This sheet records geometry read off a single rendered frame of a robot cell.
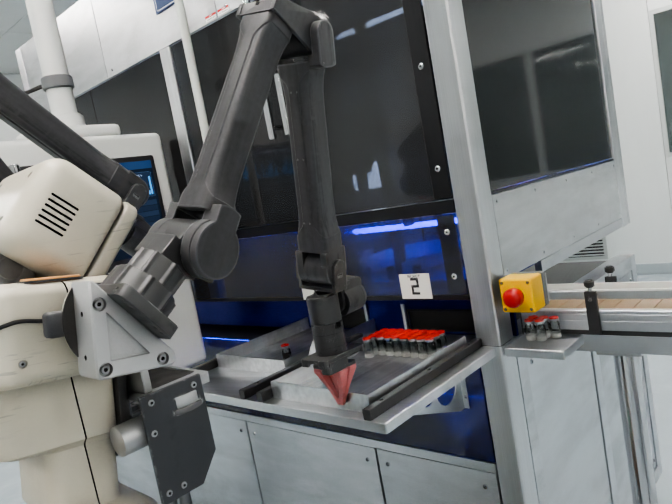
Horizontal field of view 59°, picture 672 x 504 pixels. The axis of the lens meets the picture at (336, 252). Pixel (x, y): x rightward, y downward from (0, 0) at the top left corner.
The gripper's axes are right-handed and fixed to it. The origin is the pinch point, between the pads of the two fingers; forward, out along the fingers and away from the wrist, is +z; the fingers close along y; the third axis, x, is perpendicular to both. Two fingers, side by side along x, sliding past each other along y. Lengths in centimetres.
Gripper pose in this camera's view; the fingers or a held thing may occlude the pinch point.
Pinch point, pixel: (340, 400)
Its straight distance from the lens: 109.9
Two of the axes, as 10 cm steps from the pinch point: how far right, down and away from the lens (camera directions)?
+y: 6.5, -1.9, 7.3
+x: -7.4, 0.6, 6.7
